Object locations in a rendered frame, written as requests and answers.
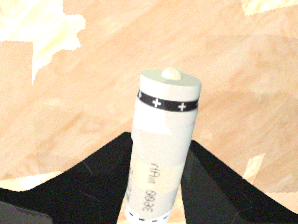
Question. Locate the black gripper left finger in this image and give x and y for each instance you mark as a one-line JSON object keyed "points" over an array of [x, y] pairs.
{"points": [[91, 192]]}

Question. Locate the white cylindrical battery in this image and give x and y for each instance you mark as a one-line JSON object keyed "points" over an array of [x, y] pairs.
{"points": [[163, 125]]}

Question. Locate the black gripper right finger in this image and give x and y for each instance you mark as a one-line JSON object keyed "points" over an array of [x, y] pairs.
{"points": [[212, 193]]}

